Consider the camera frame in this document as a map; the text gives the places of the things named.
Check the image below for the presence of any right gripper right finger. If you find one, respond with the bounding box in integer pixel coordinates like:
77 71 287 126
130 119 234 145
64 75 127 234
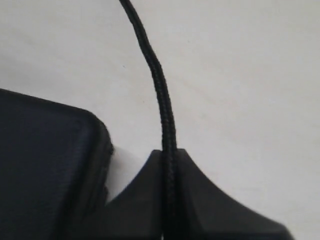
176 149 293 240

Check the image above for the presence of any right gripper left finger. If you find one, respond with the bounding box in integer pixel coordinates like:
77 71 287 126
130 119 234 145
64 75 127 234
74 150 163 240

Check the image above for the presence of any black cord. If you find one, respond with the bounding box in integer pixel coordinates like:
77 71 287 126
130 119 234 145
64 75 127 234
118 0 183 240

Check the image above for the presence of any black plastic carrying case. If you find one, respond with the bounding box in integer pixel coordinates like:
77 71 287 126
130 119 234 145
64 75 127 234
0 89 113 240

